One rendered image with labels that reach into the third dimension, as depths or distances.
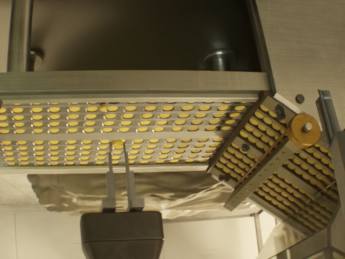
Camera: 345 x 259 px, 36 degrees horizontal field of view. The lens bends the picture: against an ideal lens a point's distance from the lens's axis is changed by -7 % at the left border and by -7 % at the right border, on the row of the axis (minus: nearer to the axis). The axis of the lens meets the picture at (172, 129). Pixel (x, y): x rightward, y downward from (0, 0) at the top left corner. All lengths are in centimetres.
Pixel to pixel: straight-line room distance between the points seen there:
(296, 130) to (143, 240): 17
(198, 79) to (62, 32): 23
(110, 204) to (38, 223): 389
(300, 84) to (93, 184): 32
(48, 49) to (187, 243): 381
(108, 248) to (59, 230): 387
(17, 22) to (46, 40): 14
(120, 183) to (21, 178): 299
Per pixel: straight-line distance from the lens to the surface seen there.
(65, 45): 72
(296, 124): 52
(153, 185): 74
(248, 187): 65
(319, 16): 62
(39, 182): 79
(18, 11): 58
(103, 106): 53
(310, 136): 52
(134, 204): 49
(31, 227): 436
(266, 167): 59
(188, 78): 53
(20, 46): 55
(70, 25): 68
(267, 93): 55
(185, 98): 53
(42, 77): 51
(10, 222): 438
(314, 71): 57
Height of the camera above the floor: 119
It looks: 23 degrees down
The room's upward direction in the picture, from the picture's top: 174 degrees clockwise
